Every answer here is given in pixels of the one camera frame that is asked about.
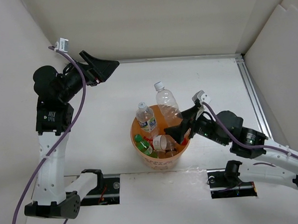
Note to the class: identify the clear bottle red label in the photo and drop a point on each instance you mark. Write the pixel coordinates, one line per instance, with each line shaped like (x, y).
(158, 142)

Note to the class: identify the orange plastic bin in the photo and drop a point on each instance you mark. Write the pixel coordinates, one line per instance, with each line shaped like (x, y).
(160, 163)

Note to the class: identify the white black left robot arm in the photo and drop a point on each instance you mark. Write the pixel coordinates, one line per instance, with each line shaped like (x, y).
(54, 119)

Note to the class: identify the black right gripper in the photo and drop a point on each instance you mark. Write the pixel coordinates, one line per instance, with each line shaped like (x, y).
(177, 132)

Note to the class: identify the clear bottle blue yellow label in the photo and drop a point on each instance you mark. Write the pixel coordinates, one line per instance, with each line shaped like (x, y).
(146, 118)

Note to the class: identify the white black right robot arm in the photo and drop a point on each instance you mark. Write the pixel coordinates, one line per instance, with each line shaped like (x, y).
(274, 163)

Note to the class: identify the side aluminium rail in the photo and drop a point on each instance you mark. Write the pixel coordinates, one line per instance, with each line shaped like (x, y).
(252, 94)

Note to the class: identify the green plastic soda bottle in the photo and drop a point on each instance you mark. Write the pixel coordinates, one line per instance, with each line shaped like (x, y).
(144, 146)

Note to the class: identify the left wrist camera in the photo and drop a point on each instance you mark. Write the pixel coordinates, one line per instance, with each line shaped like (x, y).
(62, 45)

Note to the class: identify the clear crushed unlabelled bottle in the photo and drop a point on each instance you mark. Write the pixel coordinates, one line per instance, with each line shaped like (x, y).
(167, 105)

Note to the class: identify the clear bottle black cap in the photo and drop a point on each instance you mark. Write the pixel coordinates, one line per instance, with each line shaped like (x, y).
(170, 146)

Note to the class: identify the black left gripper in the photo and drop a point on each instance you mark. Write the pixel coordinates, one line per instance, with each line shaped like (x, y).
(99, 70)

